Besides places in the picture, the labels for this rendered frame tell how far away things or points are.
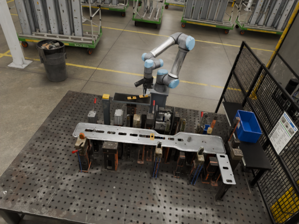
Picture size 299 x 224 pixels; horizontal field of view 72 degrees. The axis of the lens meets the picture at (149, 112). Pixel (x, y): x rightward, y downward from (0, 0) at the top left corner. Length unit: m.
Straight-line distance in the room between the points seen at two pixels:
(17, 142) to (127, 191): 2.06
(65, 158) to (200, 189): 1.30
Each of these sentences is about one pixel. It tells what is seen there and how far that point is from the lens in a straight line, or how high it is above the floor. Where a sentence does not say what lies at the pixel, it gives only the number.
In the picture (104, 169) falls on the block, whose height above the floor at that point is 0.71.
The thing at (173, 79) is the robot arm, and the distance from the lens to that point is 2.12.
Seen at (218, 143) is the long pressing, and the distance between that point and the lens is 2.02.
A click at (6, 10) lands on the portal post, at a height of 1.12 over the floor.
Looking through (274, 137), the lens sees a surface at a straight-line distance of 2.02.
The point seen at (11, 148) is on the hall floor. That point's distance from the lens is 3.45.
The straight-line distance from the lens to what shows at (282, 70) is 4.15.
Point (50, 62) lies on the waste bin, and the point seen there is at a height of 0.46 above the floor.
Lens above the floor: 2.37
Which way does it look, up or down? 40 degrees down
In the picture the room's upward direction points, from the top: 7 degrees clockwise
